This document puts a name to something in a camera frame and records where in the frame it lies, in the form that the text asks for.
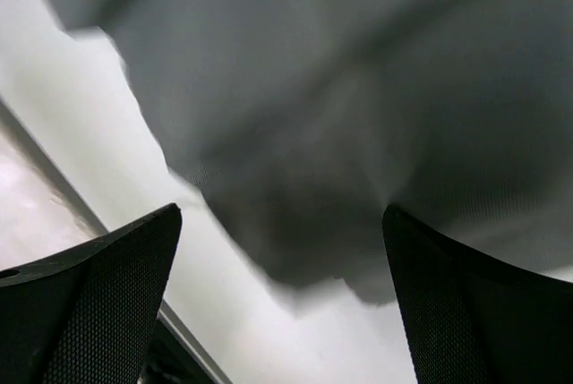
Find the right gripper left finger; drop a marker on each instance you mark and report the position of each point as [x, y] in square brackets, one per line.
[86, 314]

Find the grey pleated skirt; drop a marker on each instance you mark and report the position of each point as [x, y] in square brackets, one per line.
[300, 121]

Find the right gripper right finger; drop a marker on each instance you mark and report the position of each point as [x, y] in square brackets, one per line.
[471, 318]

